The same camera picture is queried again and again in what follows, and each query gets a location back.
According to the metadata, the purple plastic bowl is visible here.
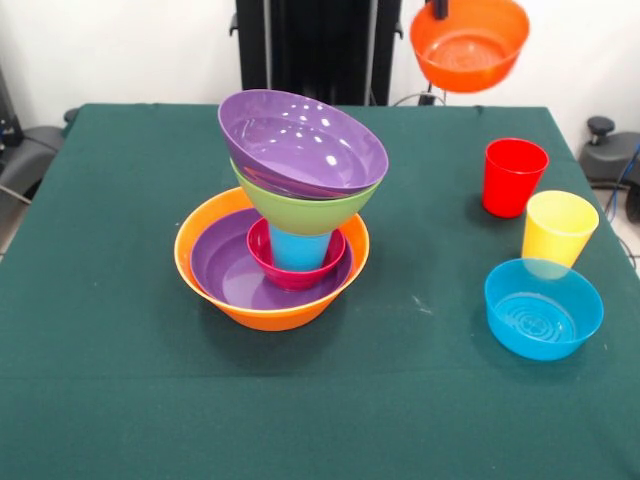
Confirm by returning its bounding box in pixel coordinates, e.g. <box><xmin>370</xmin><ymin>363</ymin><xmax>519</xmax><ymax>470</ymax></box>
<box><xmin>190</xmin><ymin>207</ymin><xmax>354</xmax><ymax>311</ymax></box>
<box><xmin>217</xmin><ymin>88</ymin><xmax>390</xmax><ymax>201</ymax></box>

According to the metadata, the pink plastic bowl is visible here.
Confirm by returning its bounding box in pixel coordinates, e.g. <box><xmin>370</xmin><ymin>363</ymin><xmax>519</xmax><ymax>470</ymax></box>
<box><xmin>246</xmin><ymin>216</ymin><xmax>348</xmax><ymax>290</ymax></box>

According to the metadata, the red plastic cup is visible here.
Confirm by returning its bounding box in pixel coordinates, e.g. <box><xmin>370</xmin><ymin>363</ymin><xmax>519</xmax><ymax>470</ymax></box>
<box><xmin>482</xmin><ymin>138</ymin><xmax>550</xmax><ymax>219</ymax></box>

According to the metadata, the blue plastic bowl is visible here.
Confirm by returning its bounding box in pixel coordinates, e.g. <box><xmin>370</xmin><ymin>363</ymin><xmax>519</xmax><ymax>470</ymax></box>
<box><xmin>483</xmin><ymin>257</ymin><xmax>605</xmax><ymax>362</ymax></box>

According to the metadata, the small red-orange plastic bowl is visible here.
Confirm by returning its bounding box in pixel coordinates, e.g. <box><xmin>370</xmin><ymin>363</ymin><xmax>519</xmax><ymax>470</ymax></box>
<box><xmin>409</xmin><ymin>0</ymin><xmax>531</xmax><ymax>94</ymax></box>

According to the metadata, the large orange plastic bowl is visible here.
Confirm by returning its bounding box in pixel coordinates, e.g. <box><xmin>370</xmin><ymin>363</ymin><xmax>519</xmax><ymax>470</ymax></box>
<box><xmin>174</xmin><ymin>187</ymin><xmax>371</xmax><ymax>333</ymax></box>

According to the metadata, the black hanging cable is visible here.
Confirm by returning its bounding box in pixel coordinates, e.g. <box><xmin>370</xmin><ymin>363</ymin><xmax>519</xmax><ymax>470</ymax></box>
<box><xmin>394</xmin><ymin>82</ymin><xmax>449</xmax><ymax>107</ymax></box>

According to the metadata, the black padded chair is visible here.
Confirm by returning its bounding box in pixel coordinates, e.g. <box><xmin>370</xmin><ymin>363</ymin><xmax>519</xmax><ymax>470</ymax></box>
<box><xmin>0</xmin><ymin>123</ymin><xmax>66</xmax><ymax>201</ymax></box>

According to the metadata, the yellow plastic cup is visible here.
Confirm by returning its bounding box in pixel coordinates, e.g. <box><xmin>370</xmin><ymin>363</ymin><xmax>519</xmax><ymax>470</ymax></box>
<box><xmin>521</xmin><ymin>190</ymin><xmax>600</xmax><ymax>269</ymax></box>

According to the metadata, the dark green tablecloth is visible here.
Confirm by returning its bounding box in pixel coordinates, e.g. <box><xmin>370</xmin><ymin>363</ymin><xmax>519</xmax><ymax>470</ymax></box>
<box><xmin>0</xmin><ymin>102</ymin><xmax>640</xmax><ymax>480</ymax></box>

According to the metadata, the blue plastic cup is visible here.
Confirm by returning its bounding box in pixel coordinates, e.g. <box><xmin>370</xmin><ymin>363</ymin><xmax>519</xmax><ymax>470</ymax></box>
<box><xmin>268</xmin><ymin>224</ymin><xmax>334</xmax><ymax>273</ymax></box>

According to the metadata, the green plastic bowl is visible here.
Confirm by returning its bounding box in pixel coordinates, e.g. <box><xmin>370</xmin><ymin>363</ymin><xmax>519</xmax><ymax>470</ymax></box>
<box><xmin>229</xmin><ymin>157</ymin><xmax>380</xmax><ymax>237</ymax></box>

